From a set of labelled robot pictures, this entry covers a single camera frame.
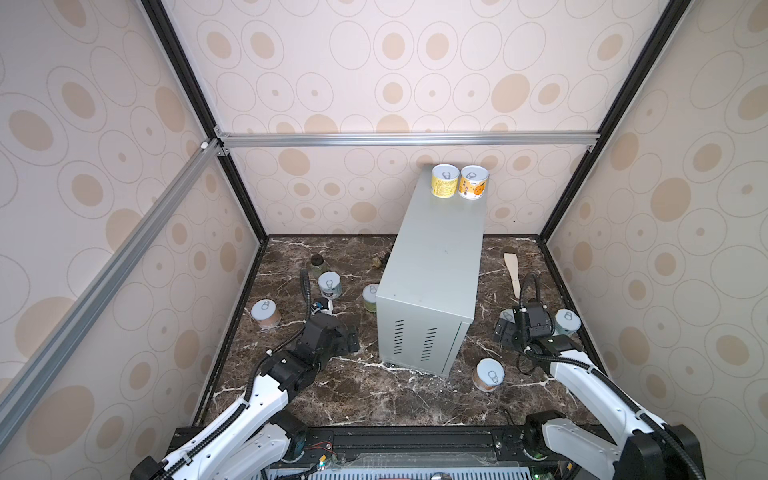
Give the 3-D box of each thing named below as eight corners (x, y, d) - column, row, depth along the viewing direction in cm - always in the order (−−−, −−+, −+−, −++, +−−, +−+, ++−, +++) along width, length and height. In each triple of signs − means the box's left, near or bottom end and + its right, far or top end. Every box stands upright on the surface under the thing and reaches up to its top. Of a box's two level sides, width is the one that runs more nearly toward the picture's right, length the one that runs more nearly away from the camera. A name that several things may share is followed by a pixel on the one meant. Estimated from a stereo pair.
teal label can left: (319, 300, 104) (316, 289, 99) (323, 281, 109) (319, 270, 104) (341, 300, 104) (338, 289, 99) (343, 281, 109) (341, 270, 104)
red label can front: (474, 391, 84) (479, 384, 79) (470, 365, 89) (475, 357, 84) (500, 391, 84) (507, 384, 79) (495, 365, 89) (501, 357, 84)
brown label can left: (253, 328, 96) (246, 319, 92) (260, 308, 101) (253, 298, 96) (278, 328, 96) (272, 319, 92) (283, 308, 101) (278, 298, 96)
